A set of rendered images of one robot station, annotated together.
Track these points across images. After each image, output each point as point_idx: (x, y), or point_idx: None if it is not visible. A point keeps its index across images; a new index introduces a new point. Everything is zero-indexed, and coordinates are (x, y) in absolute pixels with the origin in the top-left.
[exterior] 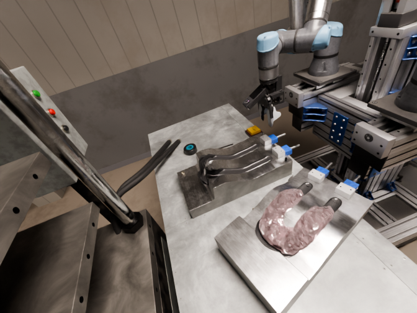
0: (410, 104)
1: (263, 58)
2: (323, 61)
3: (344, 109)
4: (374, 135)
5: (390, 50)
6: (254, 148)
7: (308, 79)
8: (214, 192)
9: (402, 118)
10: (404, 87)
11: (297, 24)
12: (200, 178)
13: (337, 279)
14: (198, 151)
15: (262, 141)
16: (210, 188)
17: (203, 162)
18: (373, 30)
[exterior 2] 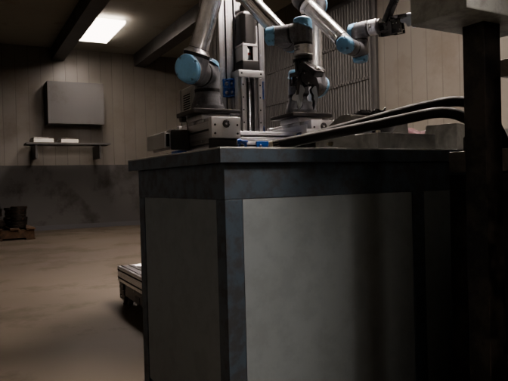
0: (310, 108)
1: (311, 32)
2: (219, 94)
3: (264, 134)
4: (326, 121)
5: (259, 86)
6: None
7: (222, 109)
8: (407, 124)
9: (317, 114)
10: (295, 103)
11: (209, 45)
12: (385, 130)
13: None
14: (348, 114)
15: (312, 131)
16: (398, 129)
17: (372, 111)
18: (242, 72)
